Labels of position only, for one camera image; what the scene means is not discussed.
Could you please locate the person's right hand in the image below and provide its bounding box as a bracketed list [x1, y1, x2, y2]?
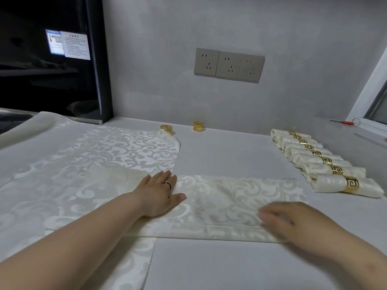
[258, 202, 321, 243]

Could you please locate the blue paper label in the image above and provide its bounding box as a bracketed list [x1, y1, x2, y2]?
[45, 29, 65, 56]

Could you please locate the person's right forearm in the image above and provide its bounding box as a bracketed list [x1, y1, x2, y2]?
[302, 208, 387, 290]

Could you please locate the person's left hand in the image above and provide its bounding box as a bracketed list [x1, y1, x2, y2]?
[135, 171, 187, 218]

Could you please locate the grey window frame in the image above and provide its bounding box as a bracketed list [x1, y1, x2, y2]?
[347, 47, 387, 132]

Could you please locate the white damask napkin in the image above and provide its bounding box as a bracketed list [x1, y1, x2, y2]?
[127, 174, 306, 244]

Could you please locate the row of rolled white napkins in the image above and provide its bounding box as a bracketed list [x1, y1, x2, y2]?
[270, 128, 385, 198]

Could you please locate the white paper label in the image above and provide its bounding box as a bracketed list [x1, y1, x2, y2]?
[60, 30, 91, 61]

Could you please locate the person's left forearm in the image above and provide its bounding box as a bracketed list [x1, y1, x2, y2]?
[0, 192, 143, 290]

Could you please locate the black glossy refrigerator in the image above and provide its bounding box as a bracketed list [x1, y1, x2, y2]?
[0, 0, 114, 125]

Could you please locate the grey wall socket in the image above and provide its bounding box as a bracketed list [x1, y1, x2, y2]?
[216, 51, 242, 81]
[238, 54, 265, 84]
[194, 47, 220, 78]

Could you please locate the pile of white damask cloths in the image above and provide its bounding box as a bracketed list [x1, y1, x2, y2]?
[0, 111, 181, 290]

